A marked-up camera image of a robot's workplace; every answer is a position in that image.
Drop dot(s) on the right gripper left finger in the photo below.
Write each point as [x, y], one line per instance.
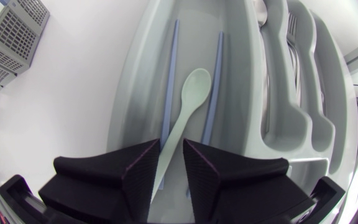
[104, 183]

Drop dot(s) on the steel fork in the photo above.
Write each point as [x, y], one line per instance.
[293, 46]

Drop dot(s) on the pale plastic spoon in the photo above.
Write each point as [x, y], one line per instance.
[190, 102]

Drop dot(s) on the grey cutlery basket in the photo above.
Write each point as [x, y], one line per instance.
[9, 46]

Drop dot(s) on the blue plastic chopstick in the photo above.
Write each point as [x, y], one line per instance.
[213, 93]
[169, 90]

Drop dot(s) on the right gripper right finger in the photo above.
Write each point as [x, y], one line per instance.
[238, 186]

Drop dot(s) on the grey cutlery tray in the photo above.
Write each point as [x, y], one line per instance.
[244, 93]

